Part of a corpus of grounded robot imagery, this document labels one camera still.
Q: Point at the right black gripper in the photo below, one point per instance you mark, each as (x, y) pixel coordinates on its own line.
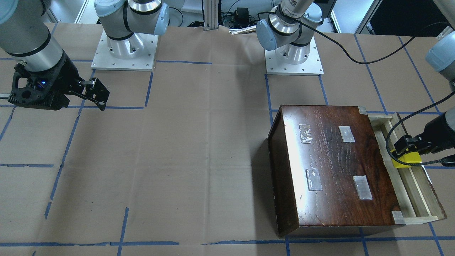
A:
(66, 75)

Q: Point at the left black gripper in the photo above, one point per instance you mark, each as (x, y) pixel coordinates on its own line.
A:
(438, 132)

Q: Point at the yellow block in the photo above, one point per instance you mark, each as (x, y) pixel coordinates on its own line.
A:
(410, 157)

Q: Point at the dark wooden drawer box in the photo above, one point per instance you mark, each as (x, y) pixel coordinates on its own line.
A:
(332, 175)

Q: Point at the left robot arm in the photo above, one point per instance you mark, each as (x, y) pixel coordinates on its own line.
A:
(293, 22)

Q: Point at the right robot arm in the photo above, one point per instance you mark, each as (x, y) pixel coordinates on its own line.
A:
(25, 37)

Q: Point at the brown paper table cover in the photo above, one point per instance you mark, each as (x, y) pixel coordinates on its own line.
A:
(178, 162)

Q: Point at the black power adapter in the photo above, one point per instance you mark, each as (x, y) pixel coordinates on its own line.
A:
(241, 15)

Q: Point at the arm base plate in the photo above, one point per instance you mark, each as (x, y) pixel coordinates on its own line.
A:
(136, 53)
(294, 60)

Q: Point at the aluminium frame post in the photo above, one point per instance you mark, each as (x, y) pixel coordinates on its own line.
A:
(211, 14)

